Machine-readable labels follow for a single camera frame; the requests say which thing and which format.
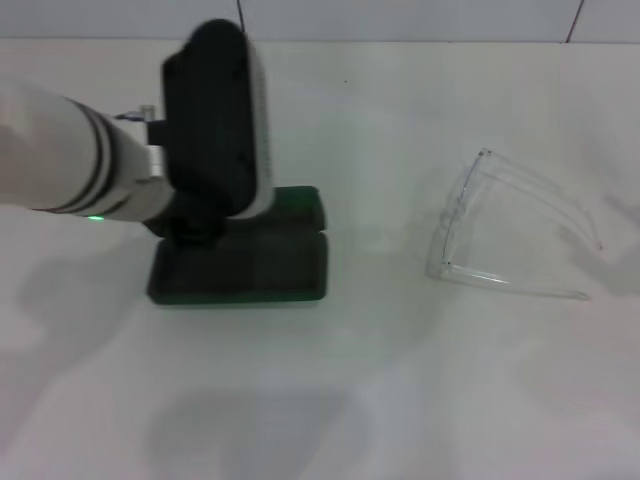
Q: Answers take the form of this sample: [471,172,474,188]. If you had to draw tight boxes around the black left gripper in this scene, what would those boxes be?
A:
[144,192,227,250]

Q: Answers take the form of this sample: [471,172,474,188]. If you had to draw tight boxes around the green glasses case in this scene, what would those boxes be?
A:
[145,185,330,306]

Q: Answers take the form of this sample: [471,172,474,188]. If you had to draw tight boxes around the clear white glasses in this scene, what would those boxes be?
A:
[424,148,604,302]

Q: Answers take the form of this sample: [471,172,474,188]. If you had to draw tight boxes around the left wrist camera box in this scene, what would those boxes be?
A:
[159,19,277,221]

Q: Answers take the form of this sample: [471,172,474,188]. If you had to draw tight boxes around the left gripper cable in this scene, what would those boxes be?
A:
[113,103,157,124]

